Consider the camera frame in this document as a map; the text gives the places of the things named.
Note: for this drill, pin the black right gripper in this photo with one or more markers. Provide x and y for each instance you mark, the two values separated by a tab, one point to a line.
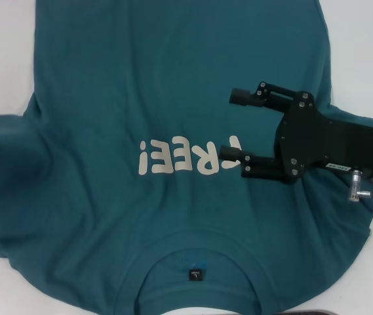
330	144

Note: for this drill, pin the teal T-shirt with FREE print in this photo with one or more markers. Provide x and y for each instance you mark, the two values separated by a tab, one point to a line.
140	82

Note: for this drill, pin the silver connector on right gripper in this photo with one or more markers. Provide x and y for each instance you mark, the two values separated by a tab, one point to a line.
355	183

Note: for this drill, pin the dark robot torso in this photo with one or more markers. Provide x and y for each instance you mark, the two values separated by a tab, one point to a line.
307	313

